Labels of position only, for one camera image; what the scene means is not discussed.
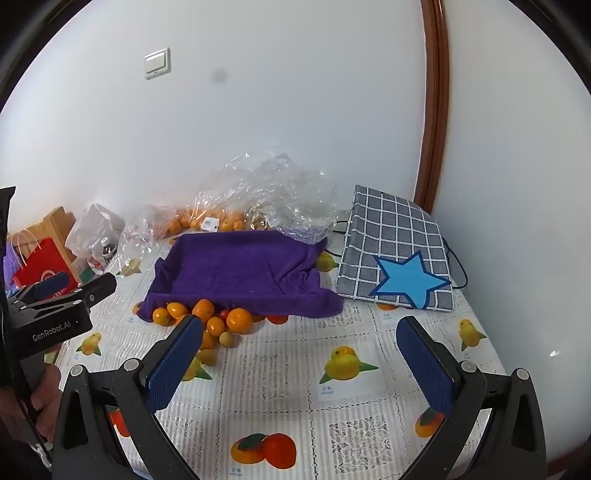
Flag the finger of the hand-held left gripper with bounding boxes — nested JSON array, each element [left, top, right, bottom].
[[21, 272, 117, 323], [10, 271, 80, 305]]

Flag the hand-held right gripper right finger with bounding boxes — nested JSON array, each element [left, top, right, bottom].
[[396, 316, 548, 480]]

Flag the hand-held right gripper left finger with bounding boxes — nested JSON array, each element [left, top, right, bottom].
[[52, 314, 206, 480]]

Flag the large orange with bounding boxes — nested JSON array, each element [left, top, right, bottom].
[[226, 307, 254, 334]]

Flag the person's left hand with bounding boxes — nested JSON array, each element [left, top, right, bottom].
[[0, 364, 64, 444]]

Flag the red paper bag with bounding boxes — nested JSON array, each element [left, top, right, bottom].
[[9, 228, 79, 296]]

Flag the white plastic bag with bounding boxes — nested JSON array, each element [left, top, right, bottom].
[[65, 203, 126, 278]]

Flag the small clear plastic bag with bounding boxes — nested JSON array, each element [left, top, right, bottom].
[[115, 203, 176, 278]]

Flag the purple towel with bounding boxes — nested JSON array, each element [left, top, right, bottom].
[[136, 231, 345, 324]]

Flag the pile of bagged oranges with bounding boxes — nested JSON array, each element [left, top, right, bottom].
[[161, 207, 271, 237]]

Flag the grey checked bag blue star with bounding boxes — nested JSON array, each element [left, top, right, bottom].
[[335, 185, 455, 315]]

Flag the crumpled clear plastic bag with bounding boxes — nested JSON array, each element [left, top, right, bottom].
[[194, 151, 339, 243]]

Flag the white light switch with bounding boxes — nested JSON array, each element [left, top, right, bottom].
[[144, 47, 171, 80]]

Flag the brown wooden door frame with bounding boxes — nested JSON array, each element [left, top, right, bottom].
[[413, 0, 451, 215]]

